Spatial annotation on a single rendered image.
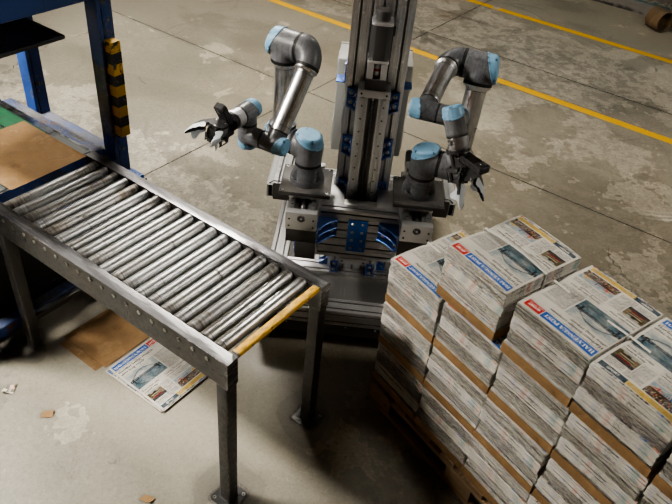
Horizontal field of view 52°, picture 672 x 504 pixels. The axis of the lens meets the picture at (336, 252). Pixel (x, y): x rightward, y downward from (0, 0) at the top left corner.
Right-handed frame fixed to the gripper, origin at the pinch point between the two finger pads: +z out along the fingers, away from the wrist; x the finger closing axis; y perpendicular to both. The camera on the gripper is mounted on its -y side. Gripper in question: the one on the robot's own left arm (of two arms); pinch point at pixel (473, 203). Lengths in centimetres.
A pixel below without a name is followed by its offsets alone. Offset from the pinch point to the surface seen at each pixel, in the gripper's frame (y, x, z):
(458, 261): -7.8, 18.3, 14.9
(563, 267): -28.1, -9.1, 24.1
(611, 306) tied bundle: -47, -7, 34
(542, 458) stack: -32, 19, 82
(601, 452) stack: -56, 18, 71
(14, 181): 136, 124, -41
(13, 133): 170, 113, -61
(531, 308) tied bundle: -36.0, 16.9, 27.9
